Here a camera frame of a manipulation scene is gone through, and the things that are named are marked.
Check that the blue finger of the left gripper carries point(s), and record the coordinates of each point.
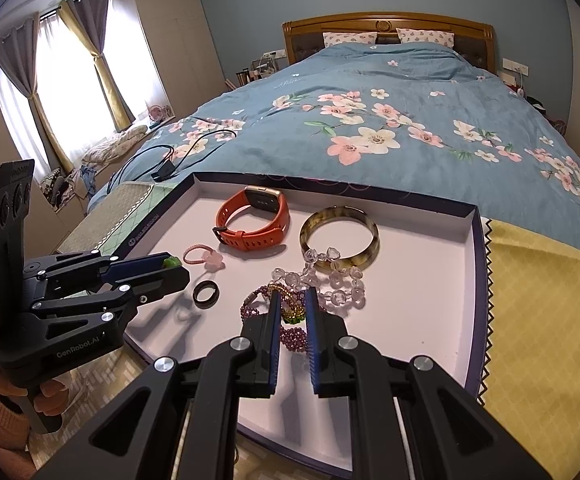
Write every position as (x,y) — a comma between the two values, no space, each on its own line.
(140,289)
(140,265)

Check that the orange smart watch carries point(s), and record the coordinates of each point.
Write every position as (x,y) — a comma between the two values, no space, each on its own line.
(255,218)

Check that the wooden headboard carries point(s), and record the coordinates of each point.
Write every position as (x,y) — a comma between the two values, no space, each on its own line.
(473,40)

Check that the left floral pillow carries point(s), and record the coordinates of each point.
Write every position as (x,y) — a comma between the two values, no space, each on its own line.
(331,39)

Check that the right floral pillow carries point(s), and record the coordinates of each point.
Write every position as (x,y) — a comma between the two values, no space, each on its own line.
(411,35)

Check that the blue floral duvet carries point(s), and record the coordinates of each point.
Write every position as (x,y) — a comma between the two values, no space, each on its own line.
(414,117)

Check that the left bedside clutter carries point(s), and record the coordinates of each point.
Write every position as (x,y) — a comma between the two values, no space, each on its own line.
(262,67)

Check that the purple yellow curtain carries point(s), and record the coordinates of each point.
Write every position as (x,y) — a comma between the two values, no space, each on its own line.
(24,114)
(87,19)

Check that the floral pillow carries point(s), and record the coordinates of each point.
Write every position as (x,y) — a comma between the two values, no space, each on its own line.
(331,39)
(411,35)

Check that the left hand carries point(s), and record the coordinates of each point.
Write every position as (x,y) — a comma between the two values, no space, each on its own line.
(52,400)

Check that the right purple yellow curtain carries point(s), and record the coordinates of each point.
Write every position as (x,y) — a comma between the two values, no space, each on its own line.
(87,19)

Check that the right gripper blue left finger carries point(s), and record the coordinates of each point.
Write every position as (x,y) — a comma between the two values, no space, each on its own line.
(245,366)

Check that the clothes on window sill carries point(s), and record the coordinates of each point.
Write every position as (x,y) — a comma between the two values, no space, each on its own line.
(58,188)

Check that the patchwork patterned cloth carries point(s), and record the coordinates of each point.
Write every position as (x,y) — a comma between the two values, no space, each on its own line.
(496,305)

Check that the right bedside socket panel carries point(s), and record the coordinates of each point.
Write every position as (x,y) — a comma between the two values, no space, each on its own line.
(515,67)

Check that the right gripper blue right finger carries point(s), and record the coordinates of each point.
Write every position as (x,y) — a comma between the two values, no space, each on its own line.
(344,366)

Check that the pink sleeved left forearm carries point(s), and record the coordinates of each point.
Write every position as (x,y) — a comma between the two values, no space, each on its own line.
(15,462)

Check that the left purple yellow curtain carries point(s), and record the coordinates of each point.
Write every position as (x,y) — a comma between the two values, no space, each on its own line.
(24,114)

